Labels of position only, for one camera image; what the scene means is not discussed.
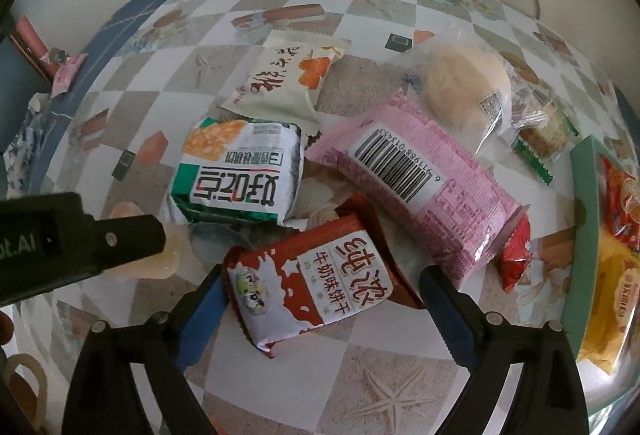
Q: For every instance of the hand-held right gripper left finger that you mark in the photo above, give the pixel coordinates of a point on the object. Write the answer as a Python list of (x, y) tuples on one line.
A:
[(200, 315)]

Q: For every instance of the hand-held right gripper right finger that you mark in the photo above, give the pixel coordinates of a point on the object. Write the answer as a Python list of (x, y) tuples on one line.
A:
[(450, 320)]

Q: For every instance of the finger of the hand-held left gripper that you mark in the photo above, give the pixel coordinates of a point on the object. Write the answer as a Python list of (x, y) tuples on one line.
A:
[(130, 240)]

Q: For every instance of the pale jelly cup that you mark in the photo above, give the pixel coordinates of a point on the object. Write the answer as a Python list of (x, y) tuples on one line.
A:
[(150, 270)]

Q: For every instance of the green orange cracker packet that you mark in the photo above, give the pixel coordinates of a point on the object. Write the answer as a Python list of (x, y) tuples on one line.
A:
[(235, 170)]

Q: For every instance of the dark red milk biscuit packet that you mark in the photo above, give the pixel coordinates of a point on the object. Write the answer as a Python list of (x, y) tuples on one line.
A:
[(320, 275)]

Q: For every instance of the pink snack packet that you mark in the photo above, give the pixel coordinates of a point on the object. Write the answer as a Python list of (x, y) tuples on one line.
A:
[(415, 185)]

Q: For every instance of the yellow snack packet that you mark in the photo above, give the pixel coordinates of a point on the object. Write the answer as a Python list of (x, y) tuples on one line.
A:
[(607, 325)]

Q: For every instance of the teal cardboard tray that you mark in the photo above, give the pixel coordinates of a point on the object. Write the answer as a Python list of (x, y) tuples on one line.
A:
[(580, 215)]

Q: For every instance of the large red snack packet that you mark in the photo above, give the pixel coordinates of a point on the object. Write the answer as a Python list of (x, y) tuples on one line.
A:
[(622, 195)]

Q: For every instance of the cream snack packet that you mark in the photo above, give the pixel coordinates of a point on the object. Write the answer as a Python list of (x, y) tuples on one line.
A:
[(280, 80)]

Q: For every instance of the small red snack packet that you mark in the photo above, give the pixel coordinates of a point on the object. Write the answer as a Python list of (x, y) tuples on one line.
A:
[(515, 250)]

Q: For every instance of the small pink packet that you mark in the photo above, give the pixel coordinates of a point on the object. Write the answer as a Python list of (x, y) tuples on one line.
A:
[(67, 72)]

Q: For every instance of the sandwich cake in clear packet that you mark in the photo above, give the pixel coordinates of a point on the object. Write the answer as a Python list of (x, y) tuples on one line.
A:
[(542, 135)]

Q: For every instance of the round bun in clear packet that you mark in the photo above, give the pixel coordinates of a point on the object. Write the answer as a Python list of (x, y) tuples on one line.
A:
[(465, 85)]

